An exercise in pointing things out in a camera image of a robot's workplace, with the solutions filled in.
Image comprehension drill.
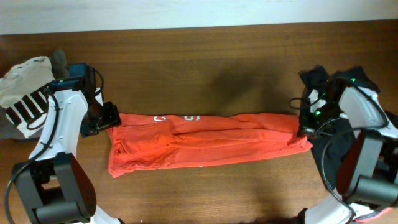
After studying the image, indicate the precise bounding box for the white shirt with black letters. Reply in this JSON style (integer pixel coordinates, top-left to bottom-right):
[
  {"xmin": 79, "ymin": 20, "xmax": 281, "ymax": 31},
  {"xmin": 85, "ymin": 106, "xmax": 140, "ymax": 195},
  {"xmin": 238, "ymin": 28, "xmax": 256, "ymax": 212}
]
[{"xmin": 0, "ymin": 56, "xmax": 57, "ymax": 139}]

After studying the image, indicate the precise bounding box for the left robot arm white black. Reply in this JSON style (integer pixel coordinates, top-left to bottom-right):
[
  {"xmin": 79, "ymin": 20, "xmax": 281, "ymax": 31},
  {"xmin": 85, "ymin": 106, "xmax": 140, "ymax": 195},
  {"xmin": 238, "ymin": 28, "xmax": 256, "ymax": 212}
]
[{"xmin": 4, "ymin": 88, "xmax": 122, "ymax": 224}]

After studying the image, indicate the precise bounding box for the orange t-shirt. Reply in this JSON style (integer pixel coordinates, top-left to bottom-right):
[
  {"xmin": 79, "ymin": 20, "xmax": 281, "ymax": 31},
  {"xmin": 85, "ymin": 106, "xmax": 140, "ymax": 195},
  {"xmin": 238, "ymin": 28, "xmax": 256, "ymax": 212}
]
[{"xmin": 108, "ymin": 113, "xmax": 313, "ymax": 178}]

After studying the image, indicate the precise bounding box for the grey folded garment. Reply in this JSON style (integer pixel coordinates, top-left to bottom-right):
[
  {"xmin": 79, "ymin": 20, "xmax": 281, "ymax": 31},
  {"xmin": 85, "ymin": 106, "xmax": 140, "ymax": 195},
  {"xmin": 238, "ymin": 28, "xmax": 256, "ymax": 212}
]
[{"xmin": 0, "ymin": 50, "xmax": 71, "ymax": 140}]

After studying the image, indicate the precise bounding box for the black garment with grey band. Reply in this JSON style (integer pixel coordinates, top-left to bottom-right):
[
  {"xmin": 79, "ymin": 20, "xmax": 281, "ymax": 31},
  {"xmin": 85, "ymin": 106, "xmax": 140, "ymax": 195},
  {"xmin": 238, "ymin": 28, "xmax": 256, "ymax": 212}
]
[{"xmin": 298, "ymin": 65, "xmax": 398, "ymax": 223}]

